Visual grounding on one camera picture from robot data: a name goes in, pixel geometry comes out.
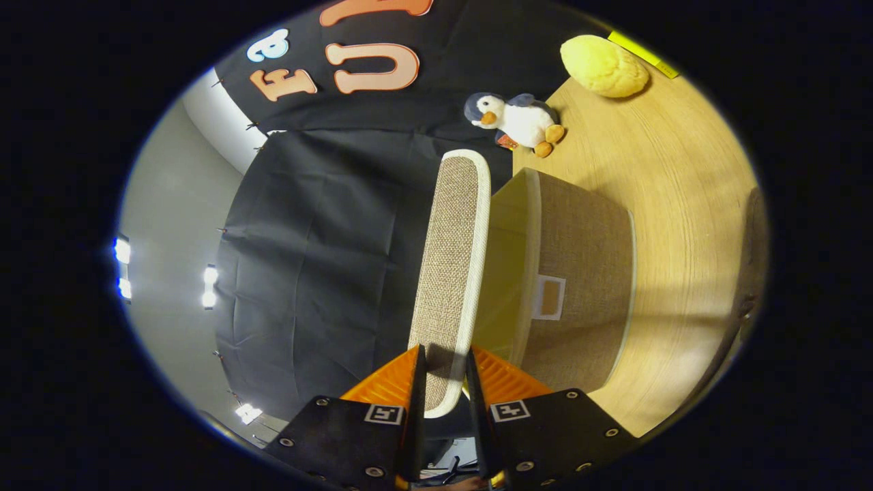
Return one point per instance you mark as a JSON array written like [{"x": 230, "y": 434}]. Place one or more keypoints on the beige fabric storage box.
[{"x": 586, "y": 273}]

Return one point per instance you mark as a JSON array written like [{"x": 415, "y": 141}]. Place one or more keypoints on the beige fabric storage box lid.
[{"x": 450, "y": 273}]

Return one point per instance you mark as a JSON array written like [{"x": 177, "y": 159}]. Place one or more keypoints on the ceiling light panel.
[
  {"x": 123, "y": 269},
  {"x": 209, "y": 286}
]

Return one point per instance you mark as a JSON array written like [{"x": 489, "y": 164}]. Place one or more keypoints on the brown fuzzy shoe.
[{"x": 750, "y": 273}]

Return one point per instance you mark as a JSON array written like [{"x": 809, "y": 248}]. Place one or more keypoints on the yellow book with red circle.
[{"x": 641, "y": 53}]

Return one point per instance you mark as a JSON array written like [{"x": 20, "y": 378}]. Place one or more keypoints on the yellow plush bun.
[{"x": 603, "y": 65}]

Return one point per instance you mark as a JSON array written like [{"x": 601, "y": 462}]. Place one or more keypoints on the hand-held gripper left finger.
[{"x": 341, "y": 443}]

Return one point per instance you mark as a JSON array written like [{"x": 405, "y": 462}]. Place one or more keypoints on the plush penguin toy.
[{"x": 522, "y": 123}]

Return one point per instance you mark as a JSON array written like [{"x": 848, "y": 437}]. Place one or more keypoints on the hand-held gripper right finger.
[{"x": 559, "y": 436}]

